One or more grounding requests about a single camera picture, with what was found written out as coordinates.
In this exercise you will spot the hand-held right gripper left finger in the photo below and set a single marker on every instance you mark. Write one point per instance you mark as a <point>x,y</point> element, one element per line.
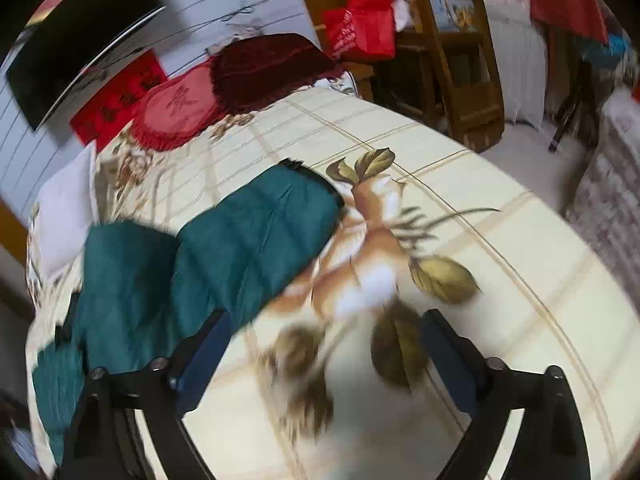
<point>200,360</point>

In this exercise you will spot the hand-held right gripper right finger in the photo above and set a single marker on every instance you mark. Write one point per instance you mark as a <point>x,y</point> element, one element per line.
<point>450,360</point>

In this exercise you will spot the teal quilted puffer jacket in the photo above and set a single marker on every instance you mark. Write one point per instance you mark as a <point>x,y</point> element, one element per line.
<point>240,240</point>

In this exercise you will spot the bed with floral checked sheet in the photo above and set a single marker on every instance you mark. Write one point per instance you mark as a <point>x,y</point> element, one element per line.
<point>500,270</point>

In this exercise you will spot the white square pillow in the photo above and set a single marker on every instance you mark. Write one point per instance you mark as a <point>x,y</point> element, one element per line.
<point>65,210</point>

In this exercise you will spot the grey patterned cloth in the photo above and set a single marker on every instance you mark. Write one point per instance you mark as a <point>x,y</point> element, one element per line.
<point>610,185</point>

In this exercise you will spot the red heart-shaped cushion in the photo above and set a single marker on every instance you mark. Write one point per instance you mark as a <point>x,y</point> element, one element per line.
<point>175,105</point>

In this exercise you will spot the black stand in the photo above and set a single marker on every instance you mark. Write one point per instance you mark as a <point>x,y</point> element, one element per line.
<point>570,110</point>

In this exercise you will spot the wooden shelf rack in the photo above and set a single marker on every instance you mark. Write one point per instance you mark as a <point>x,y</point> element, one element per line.
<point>450,75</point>

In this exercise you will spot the dark red velvet cushion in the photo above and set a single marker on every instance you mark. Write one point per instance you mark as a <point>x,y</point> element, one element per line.
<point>265,67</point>

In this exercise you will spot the red shopping bag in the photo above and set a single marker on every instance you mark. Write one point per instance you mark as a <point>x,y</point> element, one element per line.
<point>365,25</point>

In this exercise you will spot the red cloth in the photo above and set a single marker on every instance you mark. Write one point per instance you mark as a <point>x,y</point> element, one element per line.
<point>565,5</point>

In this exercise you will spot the red wall banner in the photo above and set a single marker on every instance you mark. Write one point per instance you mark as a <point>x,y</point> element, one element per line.
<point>107,110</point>

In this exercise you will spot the black wall television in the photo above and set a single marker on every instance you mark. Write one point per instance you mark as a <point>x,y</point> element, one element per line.
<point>65,45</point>

